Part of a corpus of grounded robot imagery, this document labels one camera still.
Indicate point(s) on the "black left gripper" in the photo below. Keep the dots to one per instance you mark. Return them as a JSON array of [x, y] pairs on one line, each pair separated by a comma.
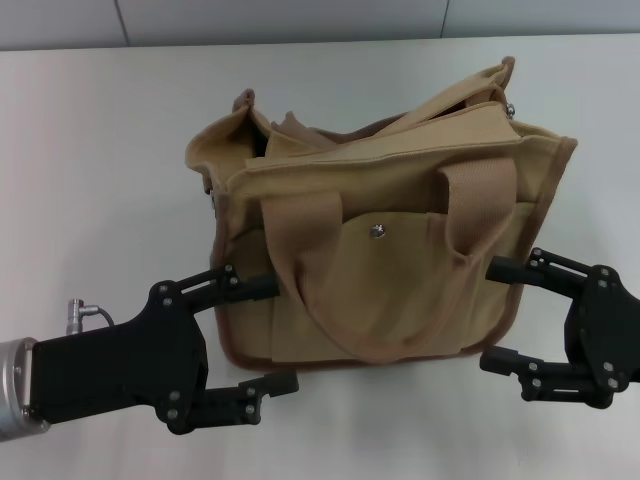
[[125, 365]]

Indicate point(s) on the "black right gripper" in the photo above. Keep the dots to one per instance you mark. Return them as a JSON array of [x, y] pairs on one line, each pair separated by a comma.
[[605, 335]]

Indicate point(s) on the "khaki canvas food bag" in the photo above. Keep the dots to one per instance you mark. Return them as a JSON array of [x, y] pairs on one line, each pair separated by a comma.
[[380, 280]]

